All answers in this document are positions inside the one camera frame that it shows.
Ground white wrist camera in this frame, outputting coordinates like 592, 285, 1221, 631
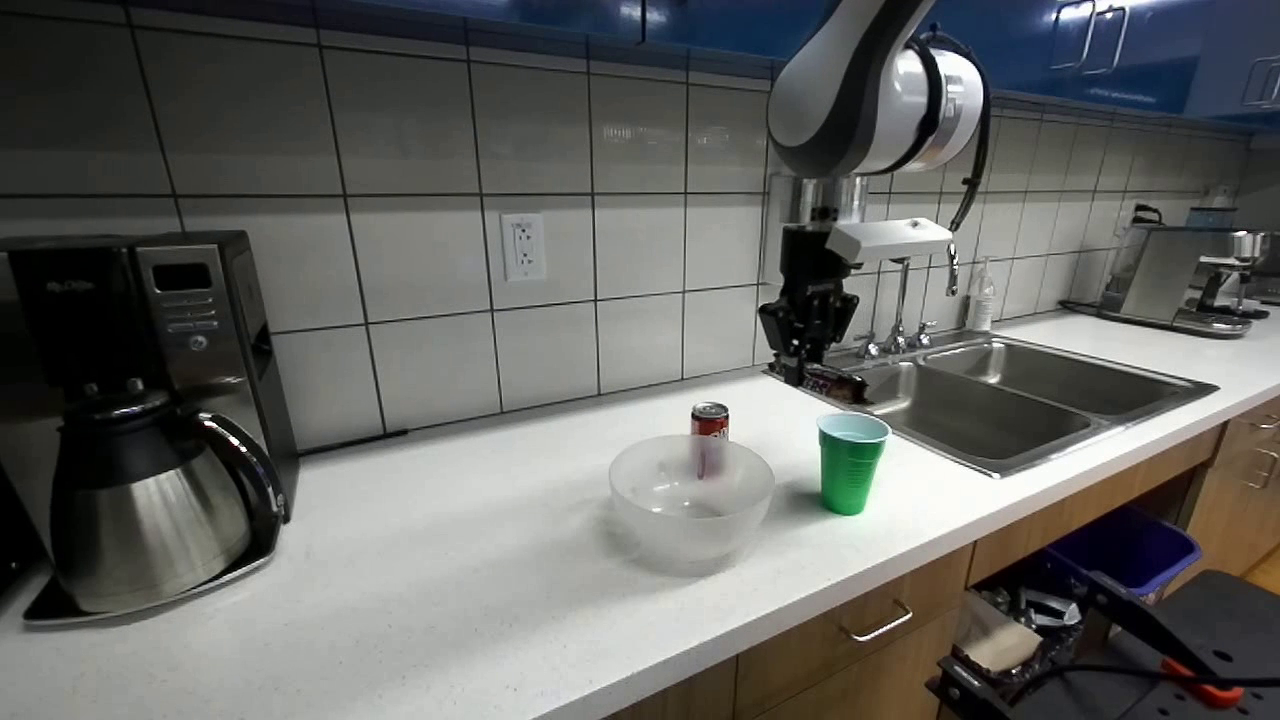
828, 216, 952, 264

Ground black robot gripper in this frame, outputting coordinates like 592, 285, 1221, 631
757, 229, 857, 391

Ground blue plastic bin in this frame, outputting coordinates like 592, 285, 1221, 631
1053, 507, 1200, 602

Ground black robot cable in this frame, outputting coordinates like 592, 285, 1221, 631
941, 93, 998, 299

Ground silver espresso machine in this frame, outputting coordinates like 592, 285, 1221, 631
1071, 206, 1267, 339

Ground steel coffee carafe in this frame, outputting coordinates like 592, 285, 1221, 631
48, 397, 285, 615

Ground white wall power outlet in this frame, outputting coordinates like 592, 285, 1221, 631
504, 212, 546, 285

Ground clear plastic bowl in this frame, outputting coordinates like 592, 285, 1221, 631
608, 435, 777, 577

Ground blue upper cabinets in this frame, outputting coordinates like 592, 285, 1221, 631
15, 0, 1280, 136

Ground stainless steel double sink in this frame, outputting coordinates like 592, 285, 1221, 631
820, 337, 1212, 478

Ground clear soap bottle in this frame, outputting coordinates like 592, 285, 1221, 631
962, 274, 994, 332

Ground chrome faucet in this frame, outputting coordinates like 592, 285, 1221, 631
858, 261, 962, 356

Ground black cart with tools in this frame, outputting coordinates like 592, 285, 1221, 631
927, 562, 1280, 720

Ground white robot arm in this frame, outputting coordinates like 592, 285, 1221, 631
757, 0, 991, 384

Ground wooden drawer with handle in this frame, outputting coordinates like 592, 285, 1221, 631
734, 554, 968, 720

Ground red soda can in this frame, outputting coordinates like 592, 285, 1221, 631
693, 402, 731, 480

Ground green plastic cup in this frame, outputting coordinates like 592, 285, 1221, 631
820, 414, 892, 517

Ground black coffee maker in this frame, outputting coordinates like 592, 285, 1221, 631
0, 233, 296, 626

